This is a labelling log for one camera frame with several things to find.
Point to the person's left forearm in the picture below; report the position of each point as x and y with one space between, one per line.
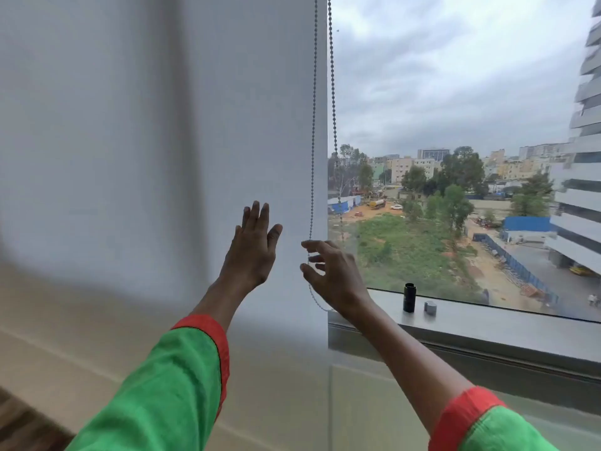
220 305

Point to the person's left green sleeve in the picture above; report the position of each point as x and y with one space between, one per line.
164 394

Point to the person's green sleeve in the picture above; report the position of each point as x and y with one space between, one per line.
164 394
488 427

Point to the grey aluminium window frame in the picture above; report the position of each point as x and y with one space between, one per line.
493 333

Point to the person's left hand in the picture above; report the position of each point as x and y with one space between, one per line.
251 251

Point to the black cylindrical chain weight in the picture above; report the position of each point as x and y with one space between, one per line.
409 298

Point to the person's right hand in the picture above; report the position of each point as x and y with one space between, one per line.
335 281

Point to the person's right green sleeve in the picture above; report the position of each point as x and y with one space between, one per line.
488 427

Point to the white roller blind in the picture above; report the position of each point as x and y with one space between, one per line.
117 112

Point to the small grey cap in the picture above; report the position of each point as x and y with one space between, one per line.
430 308

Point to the person's right forearm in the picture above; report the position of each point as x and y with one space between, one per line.
408 361

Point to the tall white balconied building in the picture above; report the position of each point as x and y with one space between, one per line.
582 220

